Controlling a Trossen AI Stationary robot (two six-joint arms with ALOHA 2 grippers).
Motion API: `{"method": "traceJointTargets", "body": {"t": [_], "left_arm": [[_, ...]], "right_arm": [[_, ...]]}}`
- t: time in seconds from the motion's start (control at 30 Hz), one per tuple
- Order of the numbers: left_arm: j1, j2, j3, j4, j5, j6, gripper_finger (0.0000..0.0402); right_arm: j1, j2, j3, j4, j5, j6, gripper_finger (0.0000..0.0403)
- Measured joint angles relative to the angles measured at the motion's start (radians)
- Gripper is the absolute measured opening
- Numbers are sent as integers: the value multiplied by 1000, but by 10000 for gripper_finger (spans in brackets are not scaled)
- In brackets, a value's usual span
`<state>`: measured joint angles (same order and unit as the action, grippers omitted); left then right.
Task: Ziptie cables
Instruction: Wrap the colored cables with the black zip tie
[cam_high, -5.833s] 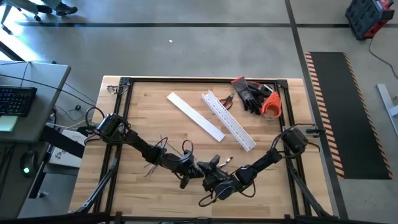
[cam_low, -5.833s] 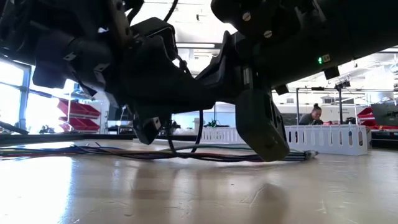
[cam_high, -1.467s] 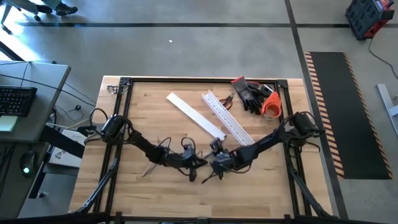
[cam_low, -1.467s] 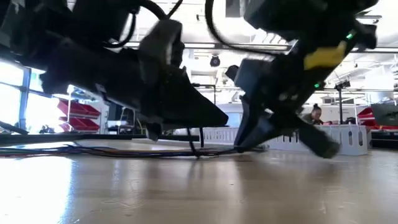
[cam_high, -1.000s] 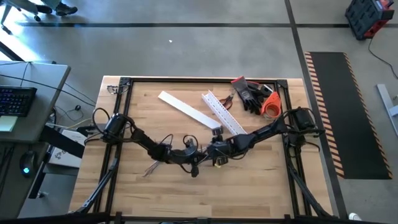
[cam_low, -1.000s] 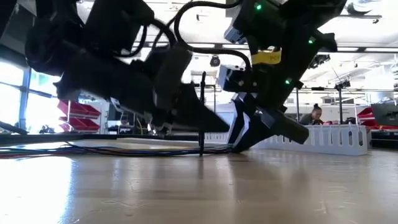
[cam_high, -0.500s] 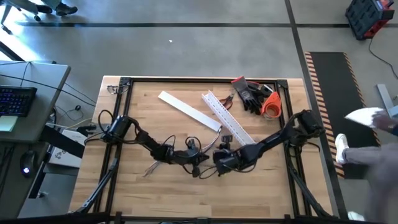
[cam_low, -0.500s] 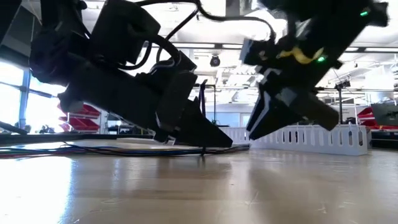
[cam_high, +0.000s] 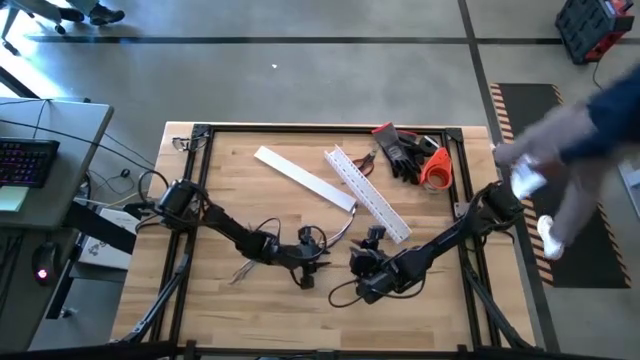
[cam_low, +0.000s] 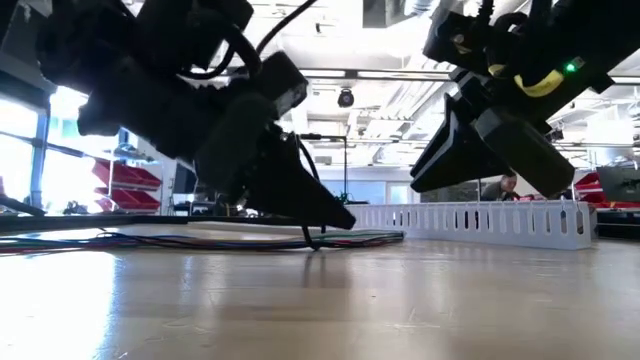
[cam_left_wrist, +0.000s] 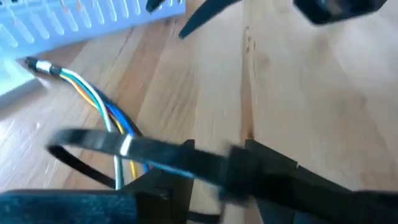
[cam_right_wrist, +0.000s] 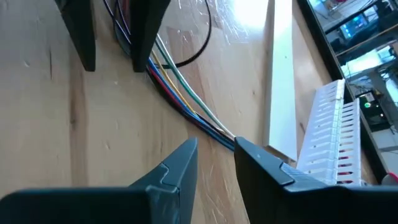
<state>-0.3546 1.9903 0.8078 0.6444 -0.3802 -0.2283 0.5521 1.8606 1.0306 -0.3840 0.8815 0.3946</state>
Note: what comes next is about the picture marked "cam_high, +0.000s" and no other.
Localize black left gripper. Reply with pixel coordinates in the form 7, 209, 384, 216
277, 239, 332, 274

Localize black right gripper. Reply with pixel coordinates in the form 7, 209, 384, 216
348, 237, 396, 305

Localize white slotted cable duct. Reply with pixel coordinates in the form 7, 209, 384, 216
323, 144, 412, 245

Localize white duct cover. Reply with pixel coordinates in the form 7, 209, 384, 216
253, 145, 358, 212

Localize black glove grey cuff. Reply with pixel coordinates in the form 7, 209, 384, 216
371, 122, 419, 182

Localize orange tape dispenser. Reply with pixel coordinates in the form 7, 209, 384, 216
418, 147, 454, 192

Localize black glove red cuff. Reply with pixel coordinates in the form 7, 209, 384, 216
398, 129, 427, 184

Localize small black white tool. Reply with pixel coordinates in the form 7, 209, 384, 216
417, 135, 441, 156

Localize black orange-striped floor mat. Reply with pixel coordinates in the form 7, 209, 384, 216
489, 82, 633, 290

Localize white cardboard box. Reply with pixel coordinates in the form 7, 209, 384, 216
78, 206, 139, 271

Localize person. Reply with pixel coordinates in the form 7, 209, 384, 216
57, 0, 126, 27
492, 64, 640, 262

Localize grey desk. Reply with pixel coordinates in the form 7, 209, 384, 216
0, 97, 115, 231

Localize black computer mouse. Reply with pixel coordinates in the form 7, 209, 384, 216
32, 242, 62, 287

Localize grey metal bar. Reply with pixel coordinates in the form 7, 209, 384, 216
617, 159, 640, 221

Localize black keyboard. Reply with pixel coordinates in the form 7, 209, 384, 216
0, 137, 61, 189

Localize green notepad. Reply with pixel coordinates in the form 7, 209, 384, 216
0, 185, 30, 213

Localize red black tool case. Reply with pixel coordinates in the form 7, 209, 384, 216
554, 0, 636, 65

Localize office chair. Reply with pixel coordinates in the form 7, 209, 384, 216
0, 0, 69, 57

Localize red handled scissors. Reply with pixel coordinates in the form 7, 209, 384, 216
352, 149, 379, 178

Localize black aluminium table frame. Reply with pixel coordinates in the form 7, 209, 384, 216
112, 122, 539, 360

